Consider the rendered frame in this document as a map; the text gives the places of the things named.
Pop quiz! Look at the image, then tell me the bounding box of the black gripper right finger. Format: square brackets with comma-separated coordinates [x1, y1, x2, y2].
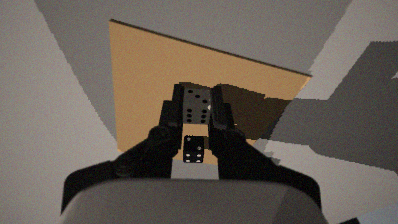
[208, 86, 322, 212]

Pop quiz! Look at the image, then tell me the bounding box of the white die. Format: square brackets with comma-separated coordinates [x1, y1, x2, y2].
[183, 88, 212, 125]

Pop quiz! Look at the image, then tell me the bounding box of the black die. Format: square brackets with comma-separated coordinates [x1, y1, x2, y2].
[183, 136, 204, 163]

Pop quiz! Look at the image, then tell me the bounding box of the tan mat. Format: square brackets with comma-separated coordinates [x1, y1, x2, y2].
[109, 19, 312, 152]

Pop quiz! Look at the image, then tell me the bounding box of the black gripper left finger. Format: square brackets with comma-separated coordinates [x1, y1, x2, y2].
[60, 84, 184, 217]

